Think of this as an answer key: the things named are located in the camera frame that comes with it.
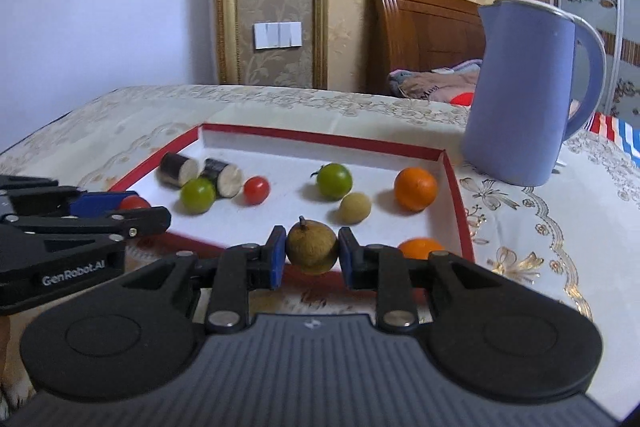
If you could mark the red cloth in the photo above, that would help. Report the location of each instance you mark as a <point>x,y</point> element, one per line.
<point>461,99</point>

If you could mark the dark eggplant piece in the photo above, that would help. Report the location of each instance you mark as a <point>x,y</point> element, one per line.
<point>177,169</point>

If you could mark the brown longan with stem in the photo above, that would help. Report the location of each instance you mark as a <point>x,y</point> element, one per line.
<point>311,252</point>

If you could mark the green tomato with calyx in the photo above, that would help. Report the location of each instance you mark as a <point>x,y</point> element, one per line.
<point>334,181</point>

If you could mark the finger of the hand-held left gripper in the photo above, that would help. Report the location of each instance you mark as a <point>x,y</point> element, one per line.
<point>140,222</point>
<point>100,203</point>

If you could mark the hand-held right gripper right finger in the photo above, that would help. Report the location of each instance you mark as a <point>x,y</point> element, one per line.
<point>347,257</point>

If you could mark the beige embroidered tablecloth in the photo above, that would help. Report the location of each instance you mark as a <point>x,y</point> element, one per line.
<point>525,232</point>

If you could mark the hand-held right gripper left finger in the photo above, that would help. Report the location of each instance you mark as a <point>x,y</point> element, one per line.
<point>276,257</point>

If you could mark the orange mandarin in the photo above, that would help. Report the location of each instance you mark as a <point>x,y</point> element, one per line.
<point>421,249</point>
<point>415,188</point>

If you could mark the yellowish longan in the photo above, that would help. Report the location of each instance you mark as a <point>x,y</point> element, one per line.
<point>356,208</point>

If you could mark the grey-blue cloth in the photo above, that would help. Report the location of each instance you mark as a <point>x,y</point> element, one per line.
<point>397,79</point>

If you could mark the wooden bed headboard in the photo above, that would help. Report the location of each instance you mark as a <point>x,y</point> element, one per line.
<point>425,32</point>

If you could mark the red cherry tomato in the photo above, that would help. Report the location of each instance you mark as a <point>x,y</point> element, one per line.
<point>134,203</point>
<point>256,190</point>

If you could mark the brown blanket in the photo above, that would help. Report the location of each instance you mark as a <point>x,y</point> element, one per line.
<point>435,84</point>

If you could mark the blue electric kettle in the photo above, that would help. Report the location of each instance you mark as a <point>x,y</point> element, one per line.
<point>520,92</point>

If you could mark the white light switch panel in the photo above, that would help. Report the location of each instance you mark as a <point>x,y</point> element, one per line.
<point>277,35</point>

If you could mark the red cardboard box lid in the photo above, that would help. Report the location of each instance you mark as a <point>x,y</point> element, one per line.
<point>290,157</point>

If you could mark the striped colourful bedsheet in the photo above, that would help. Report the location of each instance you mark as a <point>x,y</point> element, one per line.
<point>617,134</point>

